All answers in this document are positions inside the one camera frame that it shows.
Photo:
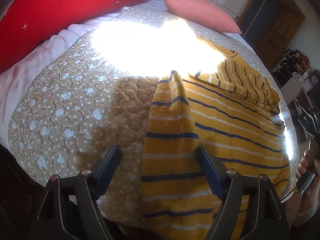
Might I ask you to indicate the pink pillow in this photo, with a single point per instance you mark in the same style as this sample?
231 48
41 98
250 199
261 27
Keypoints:
202 12

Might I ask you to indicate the beige quilted dotted blanket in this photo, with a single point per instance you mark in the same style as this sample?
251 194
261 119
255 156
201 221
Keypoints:
75 110

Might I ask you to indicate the small desk clock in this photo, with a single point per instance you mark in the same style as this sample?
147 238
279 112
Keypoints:
312 80

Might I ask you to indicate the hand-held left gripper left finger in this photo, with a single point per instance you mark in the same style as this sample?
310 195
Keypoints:
108 170

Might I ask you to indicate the red patterned pillow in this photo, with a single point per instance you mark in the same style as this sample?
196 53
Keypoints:
50 10

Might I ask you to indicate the cluttered shelf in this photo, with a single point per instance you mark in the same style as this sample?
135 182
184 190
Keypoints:
297 70

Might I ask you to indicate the person's right forearm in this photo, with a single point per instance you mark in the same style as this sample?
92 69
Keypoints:
308 210

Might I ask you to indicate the brown wooden door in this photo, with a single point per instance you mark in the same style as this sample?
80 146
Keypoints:
280 37

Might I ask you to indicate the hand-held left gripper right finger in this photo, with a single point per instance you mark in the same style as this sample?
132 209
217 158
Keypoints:
210 175

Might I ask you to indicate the yellow striped knit sweater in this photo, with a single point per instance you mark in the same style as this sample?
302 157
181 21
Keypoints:
225 140

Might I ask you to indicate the person's right hand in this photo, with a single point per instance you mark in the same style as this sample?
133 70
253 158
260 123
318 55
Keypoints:
303 165

